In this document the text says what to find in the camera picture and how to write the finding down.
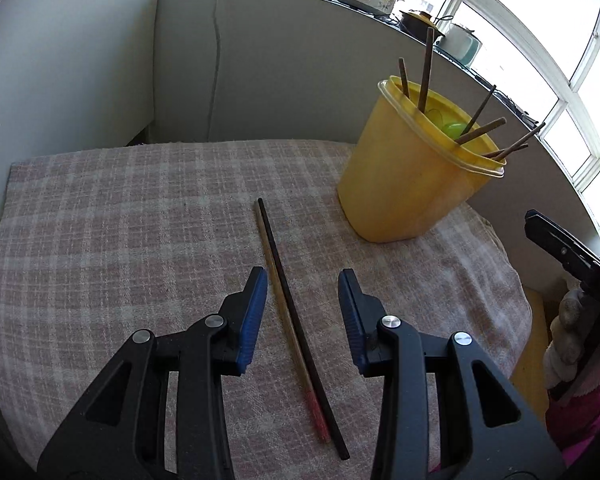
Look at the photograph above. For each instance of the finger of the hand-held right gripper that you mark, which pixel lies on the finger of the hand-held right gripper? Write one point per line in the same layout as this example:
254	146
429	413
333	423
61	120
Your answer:
562	249

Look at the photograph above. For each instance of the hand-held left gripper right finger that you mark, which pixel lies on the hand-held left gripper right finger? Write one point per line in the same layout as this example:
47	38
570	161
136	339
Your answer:
352	320

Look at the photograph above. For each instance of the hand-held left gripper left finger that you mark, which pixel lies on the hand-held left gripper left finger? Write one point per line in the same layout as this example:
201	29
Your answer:
247	320

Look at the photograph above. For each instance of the pale green pot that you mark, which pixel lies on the pale green pot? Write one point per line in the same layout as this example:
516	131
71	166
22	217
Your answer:
462	45

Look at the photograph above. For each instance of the dark brown chopstick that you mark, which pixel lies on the dark brown chopstick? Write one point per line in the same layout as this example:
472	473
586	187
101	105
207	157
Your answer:
524	137
337	440

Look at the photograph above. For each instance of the dark pot yellow lid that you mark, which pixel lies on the dark pot yellow lid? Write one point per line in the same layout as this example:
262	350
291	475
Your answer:
415	22

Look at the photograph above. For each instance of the wooden chopstick red end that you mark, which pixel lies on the wooden chopstick red end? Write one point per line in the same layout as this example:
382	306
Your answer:
482	130
316	407
404	77
524	146
426	67

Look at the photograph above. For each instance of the pink clothing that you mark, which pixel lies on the pink clothing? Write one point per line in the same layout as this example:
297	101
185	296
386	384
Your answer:
580	425

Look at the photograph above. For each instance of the pink plaid cloth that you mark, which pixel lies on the pink plaid cloth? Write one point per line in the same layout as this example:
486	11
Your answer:
105	235

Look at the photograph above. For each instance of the green plastic item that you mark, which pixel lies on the green plastic item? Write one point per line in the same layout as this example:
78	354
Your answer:
450	129

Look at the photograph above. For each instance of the person's right hand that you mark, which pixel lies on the person's right hand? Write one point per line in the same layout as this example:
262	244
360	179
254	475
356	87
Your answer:
567	330

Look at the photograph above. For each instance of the yellow plastic container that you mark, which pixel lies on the yellow plastic container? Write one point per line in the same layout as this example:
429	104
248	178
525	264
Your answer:
395	185

